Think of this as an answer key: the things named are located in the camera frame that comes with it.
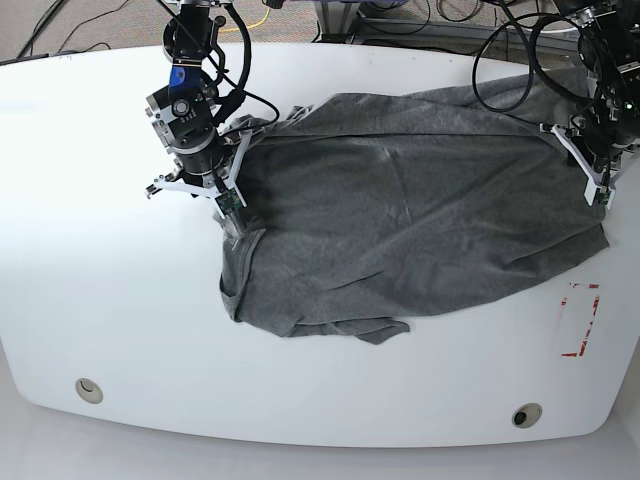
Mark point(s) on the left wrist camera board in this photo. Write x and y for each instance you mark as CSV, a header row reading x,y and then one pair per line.
x,y
604,196

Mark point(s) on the aluminium frame post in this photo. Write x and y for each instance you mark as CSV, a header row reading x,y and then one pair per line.
x,y
335,20

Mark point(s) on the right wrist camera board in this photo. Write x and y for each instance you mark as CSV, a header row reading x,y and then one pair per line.
x,y
229,202

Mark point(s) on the table grommet hole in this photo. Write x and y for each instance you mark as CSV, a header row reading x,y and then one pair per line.
x,y
89,391
527,415

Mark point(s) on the red tape marking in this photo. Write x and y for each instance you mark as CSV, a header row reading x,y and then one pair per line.
x,y
578,312

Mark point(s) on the left table grommet hole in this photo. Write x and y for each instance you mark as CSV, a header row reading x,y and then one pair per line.
x,y
89,391

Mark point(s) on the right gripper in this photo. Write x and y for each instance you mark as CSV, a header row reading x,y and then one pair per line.
x,y
210,172

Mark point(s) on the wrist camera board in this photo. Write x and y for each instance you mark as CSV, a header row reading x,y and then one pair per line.
x,y
604,196
229,202

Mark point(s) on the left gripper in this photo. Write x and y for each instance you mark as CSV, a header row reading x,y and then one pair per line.
x,y
602,155

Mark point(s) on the grey t-shirt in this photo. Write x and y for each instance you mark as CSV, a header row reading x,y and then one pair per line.
x,y
368,210

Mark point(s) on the right table grommet hole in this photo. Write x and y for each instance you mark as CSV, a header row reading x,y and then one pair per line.
x,y
527,415

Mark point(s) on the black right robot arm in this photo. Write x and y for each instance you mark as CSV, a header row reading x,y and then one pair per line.
x,y
187,113

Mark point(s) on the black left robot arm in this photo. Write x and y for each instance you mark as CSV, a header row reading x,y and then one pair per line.
x,y
606,124

